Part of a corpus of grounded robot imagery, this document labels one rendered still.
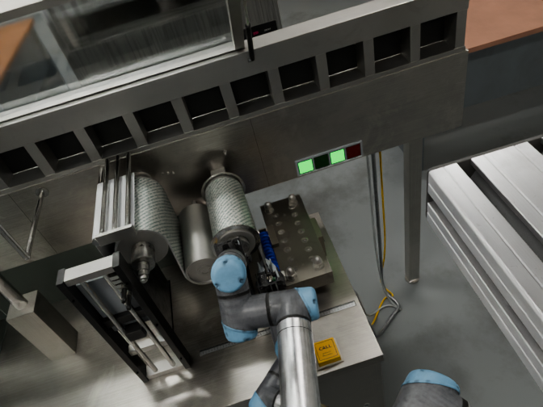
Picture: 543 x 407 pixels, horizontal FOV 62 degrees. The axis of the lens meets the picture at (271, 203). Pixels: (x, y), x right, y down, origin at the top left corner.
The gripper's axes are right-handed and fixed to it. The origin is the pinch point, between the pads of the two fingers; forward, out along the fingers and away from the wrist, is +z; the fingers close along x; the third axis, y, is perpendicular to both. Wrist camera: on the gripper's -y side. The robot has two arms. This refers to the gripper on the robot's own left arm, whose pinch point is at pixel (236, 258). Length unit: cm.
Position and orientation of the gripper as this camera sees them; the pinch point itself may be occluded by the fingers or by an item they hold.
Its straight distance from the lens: 133.6
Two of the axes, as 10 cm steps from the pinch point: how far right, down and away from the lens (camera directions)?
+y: -3.0, -9.5, -0.5
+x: -9.5, 3.0, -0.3
